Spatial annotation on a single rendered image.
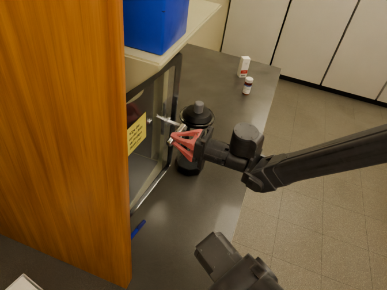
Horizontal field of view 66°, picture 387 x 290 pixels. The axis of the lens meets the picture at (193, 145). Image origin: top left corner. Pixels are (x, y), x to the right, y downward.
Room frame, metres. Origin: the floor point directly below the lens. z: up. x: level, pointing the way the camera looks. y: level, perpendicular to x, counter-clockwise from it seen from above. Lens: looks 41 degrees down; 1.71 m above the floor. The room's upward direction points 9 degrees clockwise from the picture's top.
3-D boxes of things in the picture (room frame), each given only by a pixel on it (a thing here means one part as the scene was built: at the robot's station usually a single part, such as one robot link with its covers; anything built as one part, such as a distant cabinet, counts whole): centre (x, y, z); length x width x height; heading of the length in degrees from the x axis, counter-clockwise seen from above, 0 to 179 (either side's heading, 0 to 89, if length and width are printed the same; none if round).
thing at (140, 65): (0.54, 0.08, 1.46); 0.32 x 0.11 x 0.10; 167
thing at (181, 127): (0.61, 0.06, 1.20); 0.10 x 0.05 x 0.03; 161
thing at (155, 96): (0.55, 0.11, 1.19); 0.30 x 0.01 x 0.40; 161
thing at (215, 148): (0.56, -0.05, 1.20); 0.07 x 0.07 x 0.10; 76
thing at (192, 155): (0.58, 0.02, 1.20); 0.09 x 0.07 x 0.07; 76
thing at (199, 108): (0.75, 0.00, 1.18); 0.09 x 0.09 x 0.07
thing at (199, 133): (0.58, 0.02, 1.20); 0.09 x 0.07 x 0.07; 76
